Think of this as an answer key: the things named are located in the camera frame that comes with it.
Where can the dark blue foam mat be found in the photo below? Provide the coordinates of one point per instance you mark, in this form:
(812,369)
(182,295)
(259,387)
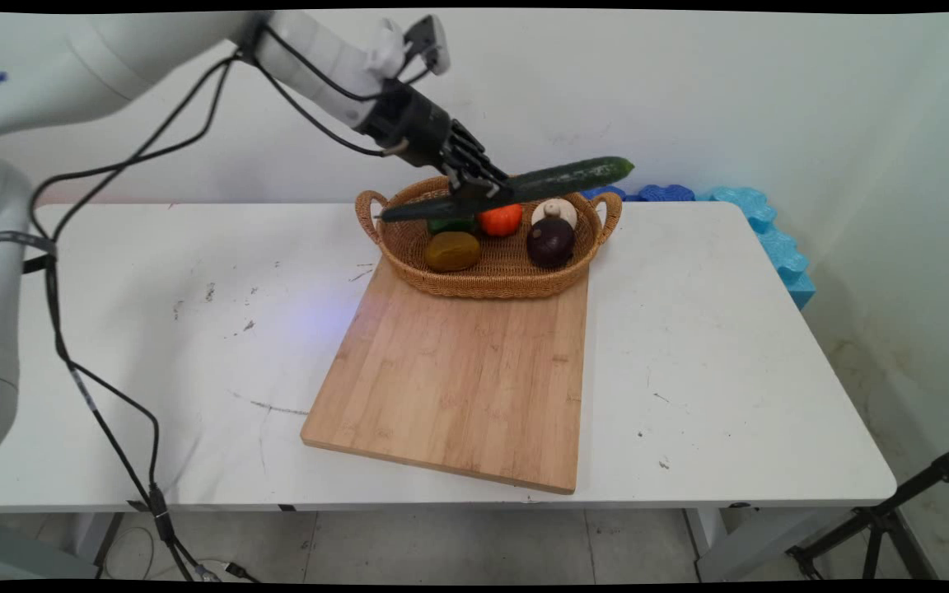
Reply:
(666,193)
(606,193)

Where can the yellow-brown potato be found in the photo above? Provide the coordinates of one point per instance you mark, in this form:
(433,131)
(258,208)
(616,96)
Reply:
(451,252)

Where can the long dark green cucumber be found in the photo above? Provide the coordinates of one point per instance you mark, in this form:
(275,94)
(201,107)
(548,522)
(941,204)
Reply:
(573,175)

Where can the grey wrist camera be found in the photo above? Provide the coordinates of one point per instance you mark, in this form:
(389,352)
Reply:
(432,41)

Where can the white mushroom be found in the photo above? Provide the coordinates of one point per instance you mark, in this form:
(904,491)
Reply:
(555,209)

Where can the green pepper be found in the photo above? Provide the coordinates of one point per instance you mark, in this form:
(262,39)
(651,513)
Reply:
(450,225)

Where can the wooden cutting board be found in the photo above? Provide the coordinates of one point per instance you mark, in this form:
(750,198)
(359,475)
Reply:
(458,379)

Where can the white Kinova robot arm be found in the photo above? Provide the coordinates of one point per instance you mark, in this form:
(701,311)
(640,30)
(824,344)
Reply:
(30,74)

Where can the black tripod stand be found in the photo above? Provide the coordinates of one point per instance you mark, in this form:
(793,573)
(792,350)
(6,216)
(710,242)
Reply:
(878,519)

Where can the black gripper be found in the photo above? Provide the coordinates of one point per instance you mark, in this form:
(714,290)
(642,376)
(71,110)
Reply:
(409,123)

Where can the orange tomato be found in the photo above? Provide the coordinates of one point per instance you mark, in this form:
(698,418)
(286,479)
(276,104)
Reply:
(501,220)

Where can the white table leg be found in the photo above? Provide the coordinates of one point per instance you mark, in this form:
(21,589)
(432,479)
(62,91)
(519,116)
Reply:
(742,552)

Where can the light blue foam mat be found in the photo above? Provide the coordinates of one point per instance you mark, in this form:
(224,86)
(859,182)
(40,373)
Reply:
(787,263)
(742,206)

